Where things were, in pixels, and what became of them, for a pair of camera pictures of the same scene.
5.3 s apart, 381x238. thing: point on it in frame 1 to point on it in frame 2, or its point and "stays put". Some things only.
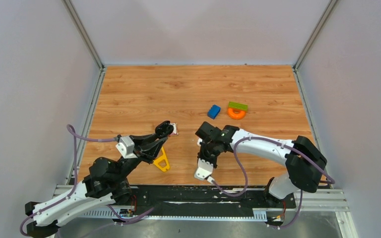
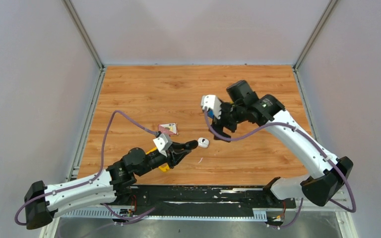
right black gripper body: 208,153 to 230,116
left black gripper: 149,146 to 176,158
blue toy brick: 214,111 stays put
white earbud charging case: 199,140 stays put
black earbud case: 164,129 to 191,145
